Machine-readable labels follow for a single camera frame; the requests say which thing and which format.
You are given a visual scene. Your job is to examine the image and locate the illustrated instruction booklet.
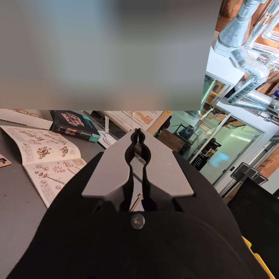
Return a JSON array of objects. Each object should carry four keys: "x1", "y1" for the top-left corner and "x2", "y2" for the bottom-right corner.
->
[{"x1": 0, "y1": 125, "x2": 87, "y2": 209}]

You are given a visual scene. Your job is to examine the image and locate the black panel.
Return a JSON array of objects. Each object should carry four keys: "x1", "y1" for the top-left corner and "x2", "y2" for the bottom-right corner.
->
[{"x1": 227, "y1": 177, "x2": 279, "y2": 262}]

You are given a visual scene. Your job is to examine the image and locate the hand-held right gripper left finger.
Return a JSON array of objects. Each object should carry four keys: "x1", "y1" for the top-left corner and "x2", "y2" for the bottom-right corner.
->
[{"x1": 82, "y1": 128, "x2": 138, "y2": 211}]

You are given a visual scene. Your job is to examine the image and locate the slotted wooden shaft piece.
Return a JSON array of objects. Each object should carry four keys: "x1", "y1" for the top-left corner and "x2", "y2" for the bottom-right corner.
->
[{"x1": 129, "y1": 193, "x2": 142, "y2": 212}]

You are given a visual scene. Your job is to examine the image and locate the white cardboard box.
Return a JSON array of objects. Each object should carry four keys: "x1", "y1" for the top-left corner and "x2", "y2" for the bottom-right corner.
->
[{"x1": 0, "y1": 109, "x2": 54, "y2": 130}]

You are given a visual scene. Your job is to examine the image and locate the black model kit box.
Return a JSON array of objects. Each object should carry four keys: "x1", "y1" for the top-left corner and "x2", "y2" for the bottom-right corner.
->
[{"x1": 50, "y1": 110, "x2": 101, "y2": 143}]

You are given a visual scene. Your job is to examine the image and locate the white lamp base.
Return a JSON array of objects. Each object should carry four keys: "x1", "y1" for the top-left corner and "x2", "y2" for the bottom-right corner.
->
[{"x1": 98, "y1": 116, "x2": 118, "y2": 149}]

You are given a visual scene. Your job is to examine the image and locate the yellow plastic bin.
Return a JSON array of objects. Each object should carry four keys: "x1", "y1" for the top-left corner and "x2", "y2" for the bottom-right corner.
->
[{"x1": 242, "y1": 236, "x2": 275, "y2": 279}]

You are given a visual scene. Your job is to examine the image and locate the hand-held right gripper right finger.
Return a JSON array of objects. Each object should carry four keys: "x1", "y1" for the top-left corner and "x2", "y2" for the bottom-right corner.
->
[{"x1": 138, "y1": 128, "x2": 195, "y2": 211}]

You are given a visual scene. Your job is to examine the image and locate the wooden crate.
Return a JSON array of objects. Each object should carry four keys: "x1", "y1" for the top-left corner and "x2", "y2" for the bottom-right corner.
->
[{"x1": 157, "y1": 129, "x2": 185, "y2": 152}]

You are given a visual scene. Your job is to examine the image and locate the wooden laser-cut parts sheet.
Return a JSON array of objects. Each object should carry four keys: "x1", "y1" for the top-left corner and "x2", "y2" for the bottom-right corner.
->
[{"x1": 0, "y1": 154, "x2": 12, "y2": 169}]

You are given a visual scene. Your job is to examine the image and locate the illustrated poster sheet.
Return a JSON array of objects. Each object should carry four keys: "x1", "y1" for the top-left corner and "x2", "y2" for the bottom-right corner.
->
[{"x1": 105, "y1": 111, "x2": 164, "y2": 132}]

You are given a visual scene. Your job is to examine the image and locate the branching silver ventilation ducts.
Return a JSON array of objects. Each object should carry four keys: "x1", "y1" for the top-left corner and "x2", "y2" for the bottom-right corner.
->
[{"x1": 214, "y1": 0, "x2": 279, "y2": 116}]

